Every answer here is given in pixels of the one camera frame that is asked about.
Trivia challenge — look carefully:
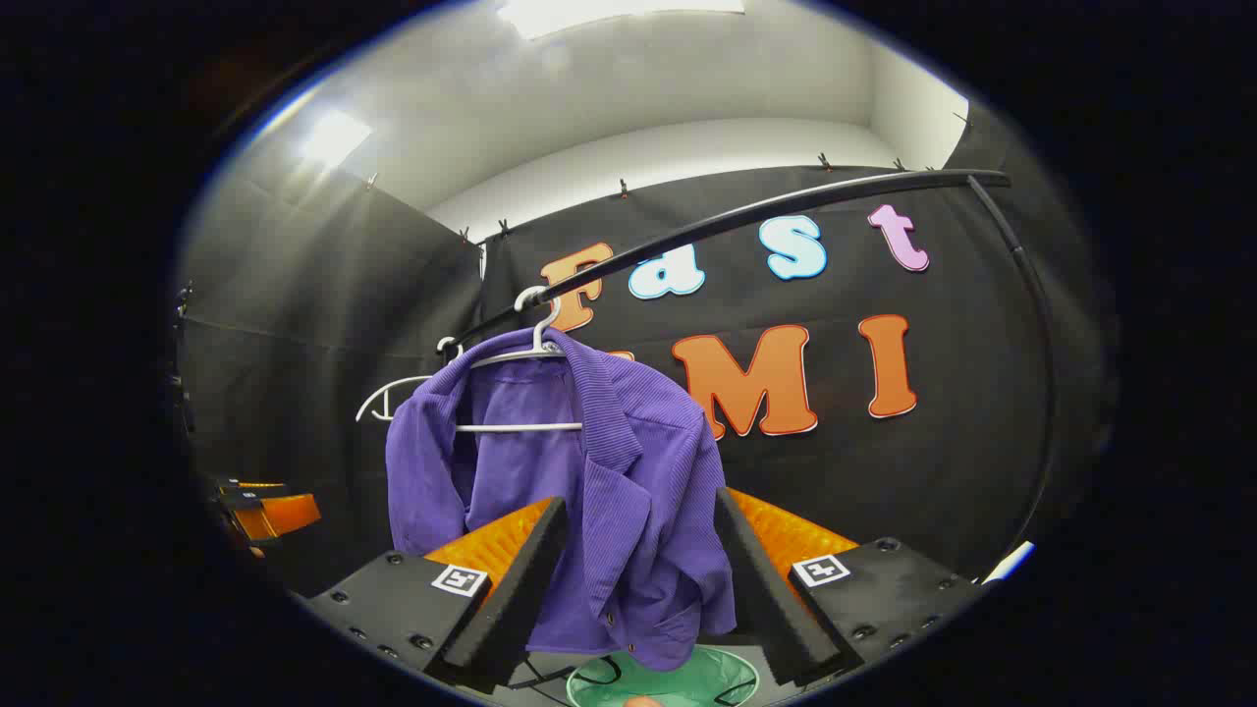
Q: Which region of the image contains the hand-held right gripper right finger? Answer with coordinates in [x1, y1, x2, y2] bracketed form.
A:
[715, 487, 983, 688]

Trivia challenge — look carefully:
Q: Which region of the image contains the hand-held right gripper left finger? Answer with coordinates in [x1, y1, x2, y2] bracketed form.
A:
[304, 496, 571, 693]

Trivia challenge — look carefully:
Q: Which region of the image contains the green laundry hamper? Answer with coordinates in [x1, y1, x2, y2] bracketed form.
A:
[565, 643, 762, 707]

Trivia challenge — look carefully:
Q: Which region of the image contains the purple corduroy jacket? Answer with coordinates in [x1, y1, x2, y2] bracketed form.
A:
[385, 329, 738, 674]

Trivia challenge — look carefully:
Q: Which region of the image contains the white clothes hanger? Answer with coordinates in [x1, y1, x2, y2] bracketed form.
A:
[355, 336, 467, 425]
[454, 287, 587, 433]

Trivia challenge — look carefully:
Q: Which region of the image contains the black clothes rack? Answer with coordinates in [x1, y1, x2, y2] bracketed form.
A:
[447, 169, 1057, 580]

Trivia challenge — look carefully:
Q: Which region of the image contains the black backdrop cloth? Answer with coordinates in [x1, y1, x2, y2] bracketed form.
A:
[177, 162, 1120, 600]

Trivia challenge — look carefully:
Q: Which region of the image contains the ceiling light panel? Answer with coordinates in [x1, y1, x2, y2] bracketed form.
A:
[298, 110, 374, 168]

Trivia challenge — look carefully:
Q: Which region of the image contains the row of small black clips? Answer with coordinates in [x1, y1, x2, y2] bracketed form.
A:
[363, 152, 973, 246]

